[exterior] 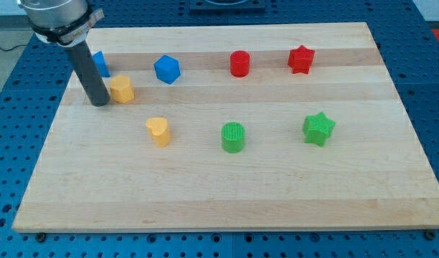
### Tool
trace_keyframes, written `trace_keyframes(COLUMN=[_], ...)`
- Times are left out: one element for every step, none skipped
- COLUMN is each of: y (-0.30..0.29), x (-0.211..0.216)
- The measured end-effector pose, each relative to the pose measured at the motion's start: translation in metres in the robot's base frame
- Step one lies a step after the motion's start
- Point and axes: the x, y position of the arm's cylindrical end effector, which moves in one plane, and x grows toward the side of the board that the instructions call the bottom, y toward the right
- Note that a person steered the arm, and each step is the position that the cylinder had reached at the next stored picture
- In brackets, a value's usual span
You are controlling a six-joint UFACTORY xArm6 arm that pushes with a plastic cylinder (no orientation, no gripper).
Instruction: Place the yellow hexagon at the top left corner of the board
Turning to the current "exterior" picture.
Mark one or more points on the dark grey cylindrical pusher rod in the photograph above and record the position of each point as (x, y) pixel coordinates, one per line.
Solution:
(88, 74)

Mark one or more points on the yellow hexagon block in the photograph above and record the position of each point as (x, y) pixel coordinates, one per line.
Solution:
(121, 88)

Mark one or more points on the light wooden board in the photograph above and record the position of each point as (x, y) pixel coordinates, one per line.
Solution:
(100, 172)

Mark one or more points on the blue triangle block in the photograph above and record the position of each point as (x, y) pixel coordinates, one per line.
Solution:
(101, 65)

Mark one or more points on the blue cube block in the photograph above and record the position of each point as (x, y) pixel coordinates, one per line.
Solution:
(167, 69)

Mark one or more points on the yellow heart block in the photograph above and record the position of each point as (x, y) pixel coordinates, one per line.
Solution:
(159, 131)

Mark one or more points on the red cylinder block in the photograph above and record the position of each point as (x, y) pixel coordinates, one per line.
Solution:
(240, 63)

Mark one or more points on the green cylinder block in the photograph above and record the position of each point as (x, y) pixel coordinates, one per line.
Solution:
(233, 137)

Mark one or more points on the red star block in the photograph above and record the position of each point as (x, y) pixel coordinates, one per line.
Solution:
(301, 59)

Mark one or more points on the green star block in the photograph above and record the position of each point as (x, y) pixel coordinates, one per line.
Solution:
(318, 128)

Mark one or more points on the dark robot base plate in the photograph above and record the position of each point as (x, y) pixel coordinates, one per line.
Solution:
(226, 5)

